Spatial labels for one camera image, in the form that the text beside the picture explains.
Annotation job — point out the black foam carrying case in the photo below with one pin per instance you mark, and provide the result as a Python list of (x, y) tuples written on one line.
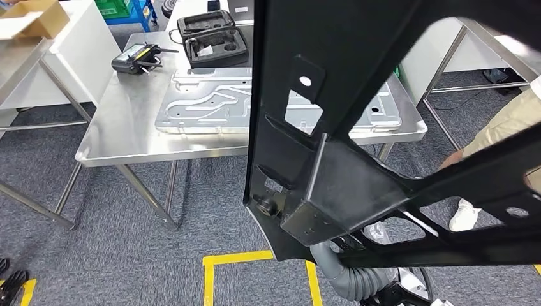
[(211, 38)]

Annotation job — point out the white table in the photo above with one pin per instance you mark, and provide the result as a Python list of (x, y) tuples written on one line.
[(190, 6)]

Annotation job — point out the black object under table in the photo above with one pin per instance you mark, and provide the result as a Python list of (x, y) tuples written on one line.
[(503, 76)]

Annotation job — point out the black remote controller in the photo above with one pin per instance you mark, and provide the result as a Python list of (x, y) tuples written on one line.
[(135, 57)]

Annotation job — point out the person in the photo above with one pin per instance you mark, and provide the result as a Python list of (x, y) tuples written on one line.
[(507, 122)]

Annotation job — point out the black round stool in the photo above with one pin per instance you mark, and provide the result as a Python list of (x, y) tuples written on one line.
[(169, 7)]

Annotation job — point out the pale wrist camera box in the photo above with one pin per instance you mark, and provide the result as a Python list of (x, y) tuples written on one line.
[(441, 303)]

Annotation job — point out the white cabinet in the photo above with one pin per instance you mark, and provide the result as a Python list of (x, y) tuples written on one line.
[(84, 55), (416, 50)]

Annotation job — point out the blue metal shelf rack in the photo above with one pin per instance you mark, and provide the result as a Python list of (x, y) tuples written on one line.
[(127, 20)]

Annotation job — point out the stainless steel workbench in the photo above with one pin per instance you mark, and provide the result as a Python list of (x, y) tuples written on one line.
[(122, 126)]

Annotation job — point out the long black plastic part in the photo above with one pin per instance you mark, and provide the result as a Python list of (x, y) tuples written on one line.
[(338, 190)]

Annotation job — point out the green plastic crate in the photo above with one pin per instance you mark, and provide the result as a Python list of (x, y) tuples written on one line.
[(112, 6)]

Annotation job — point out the white paper slip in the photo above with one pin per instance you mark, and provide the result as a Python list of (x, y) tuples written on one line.
[(205, 50)]

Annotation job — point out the steel side table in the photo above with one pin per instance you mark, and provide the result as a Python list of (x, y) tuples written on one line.
[(498, 50), (17, 63)]

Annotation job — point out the brown cardboard box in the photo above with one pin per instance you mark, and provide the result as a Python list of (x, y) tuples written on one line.
[(42, 21)]

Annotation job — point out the stamped silver metal plate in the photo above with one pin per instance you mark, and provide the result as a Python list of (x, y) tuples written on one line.
[(203, 105)]

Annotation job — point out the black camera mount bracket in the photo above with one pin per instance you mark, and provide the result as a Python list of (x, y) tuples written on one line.
[(393, 295)]

